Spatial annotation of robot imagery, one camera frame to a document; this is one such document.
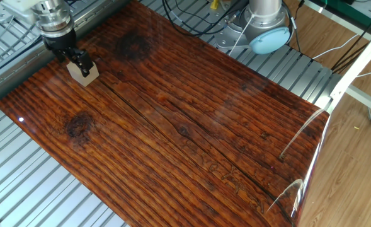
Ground white aluminium crossbar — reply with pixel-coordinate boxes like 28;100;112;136
345;84;371;118

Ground thin white cable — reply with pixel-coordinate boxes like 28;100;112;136
312;33;360;61

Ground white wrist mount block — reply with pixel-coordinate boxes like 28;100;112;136
1;0;47;25

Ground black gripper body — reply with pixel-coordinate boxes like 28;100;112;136
42;28;78;62

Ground pale wooden cube block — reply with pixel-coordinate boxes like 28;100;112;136
66;61;100;88

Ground black cables beside post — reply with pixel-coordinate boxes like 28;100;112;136
331;8;371;74

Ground white aluminium frame post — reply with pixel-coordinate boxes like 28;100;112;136
325;21;371;114

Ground glossy wood grain mat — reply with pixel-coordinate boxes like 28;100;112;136
0;0;330;227

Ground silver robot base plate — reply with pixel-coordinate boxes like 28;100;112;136
200;0;255;51

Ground black cable silver connector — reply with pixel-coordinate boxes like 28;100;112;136
161;0;243;37

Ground grey metal rail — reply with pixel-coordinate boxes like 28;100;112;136
0;0;132;110

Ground grey wire rack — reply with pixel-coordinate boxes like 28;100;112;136
0;12;46;75

